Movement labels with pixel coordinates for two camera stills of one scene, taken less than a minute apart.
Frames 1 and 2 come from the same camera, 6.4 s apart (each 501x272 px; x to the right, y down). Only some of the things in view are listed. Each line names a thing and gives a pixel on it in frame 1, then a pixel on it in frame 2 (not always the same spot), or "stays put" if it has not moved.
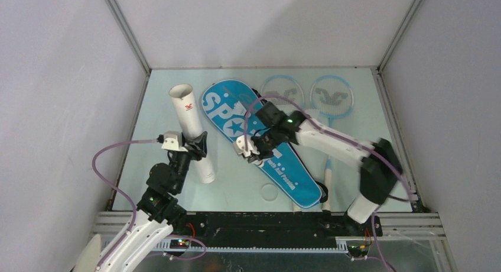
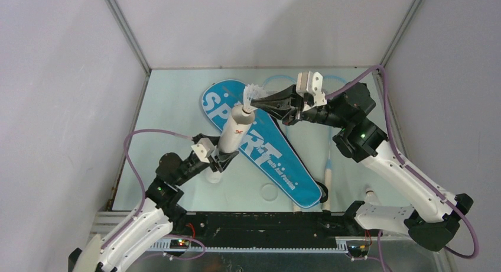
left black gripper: (199, 145) → (222, 161)
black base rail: (269, 229) stays put
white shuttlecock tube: (184, 98) → (233, 138)
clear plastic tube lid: (269, 191) stays put
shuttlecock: (254, 160) → (251, 91)
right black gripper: (262, 155) → (286, 104)
